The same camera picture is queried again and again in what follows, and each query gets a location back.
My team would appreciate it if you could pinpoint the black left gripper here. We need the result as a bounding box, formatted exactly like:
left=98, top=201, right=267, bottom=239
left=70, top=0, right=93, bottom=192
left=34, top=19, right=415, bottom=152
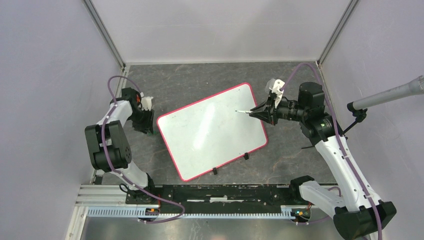
left=127, top=107, right=155, bottom=135

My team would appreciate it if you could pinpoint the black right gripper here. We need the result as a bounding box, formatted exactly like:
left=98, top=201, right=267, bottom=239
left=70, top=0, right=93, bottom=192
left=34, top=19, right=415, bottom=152
left=250, top=93, right=308, bottom=126

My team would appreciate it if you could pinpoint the green capped whiteboard marker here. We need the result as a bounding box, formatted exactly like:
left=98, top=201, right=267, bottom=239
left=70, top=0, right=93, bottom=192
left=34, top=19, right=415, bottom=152
left=235, top=110, right=252, bottom=114

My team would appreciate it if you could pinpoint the pink framed whiteboard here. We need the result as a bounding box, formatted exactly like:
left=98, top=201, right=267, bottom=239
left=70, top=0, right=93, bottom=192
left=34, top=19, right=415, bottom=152
left=156, top=82, right=268, bottom=182

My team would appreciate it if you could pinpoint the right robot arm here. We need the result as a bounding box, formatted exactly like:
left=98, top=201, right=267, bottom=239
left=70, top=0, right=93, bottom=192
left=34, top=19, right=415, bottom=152
left=248, top=79, right=397, bottom=240

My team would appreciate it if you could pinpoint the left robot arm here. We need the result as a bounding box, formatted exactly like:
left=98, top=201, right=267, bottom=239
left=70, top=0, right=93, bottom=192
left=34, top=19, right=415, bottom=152
left=84, top=87, right=157, bottom=204

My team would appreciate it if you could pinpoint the black microphone tripod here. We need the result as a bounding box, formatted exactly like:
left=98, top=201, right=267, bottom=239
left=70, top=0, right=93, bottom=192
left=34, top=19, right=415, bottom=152
left=299, top=108, right=368, bottom=147

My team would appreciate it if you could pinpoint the grey microphone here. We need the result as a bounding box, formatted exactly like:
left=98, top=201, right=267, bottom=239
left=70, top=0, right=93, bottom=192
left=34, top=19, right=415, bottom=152
left=347, top=75, right=424, bottom=113

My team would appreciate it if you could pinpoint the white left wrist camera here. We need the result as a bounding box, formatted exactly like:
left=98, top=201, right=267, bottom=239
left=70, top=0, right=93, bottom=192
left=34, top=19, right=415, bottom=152
left=140, top=92, right=154, bottom=111

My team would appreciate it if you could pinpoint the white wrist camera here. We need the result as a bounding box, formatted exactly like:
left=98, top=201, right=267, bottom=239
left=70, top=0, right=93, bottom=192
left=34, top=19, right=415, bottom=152
left=140, top=92, right=154, bottom=111
left=265, top=78, right=286, bottom=108

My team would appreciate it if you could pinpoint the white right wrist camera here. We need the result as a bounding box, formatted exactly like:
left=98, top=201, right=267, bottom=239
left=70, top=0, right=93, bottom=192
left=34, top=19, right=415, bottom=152
left=265, top=78, right=286, bottom=108

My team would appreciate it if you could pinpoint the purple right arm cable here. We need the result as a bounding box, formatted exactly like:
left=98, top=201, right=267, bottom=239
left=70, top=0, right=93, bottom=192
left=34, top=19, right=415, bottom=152
left=281, top=62, right=384, bottom=240

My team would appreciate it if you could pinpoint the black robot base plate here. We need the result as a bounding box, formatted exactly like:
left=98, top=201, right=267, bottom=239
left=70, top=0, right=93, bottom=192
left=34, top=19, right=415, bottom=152
left=120, top=184, right=309, bottom=215

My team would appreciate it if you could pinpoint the white slotted cable duct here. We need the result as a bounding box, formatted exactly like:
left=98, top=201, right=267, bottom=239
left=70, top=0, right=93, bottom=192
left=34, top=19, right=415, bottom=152
left=87, top=206, right=295, bottom=220

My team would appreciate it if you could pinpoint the aluminium front frame rail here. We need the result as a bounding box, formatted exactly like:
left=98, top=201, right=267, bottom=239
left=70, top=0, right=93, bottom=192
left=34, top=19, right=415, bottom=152
left=74, top=184, right=377, bottom=209

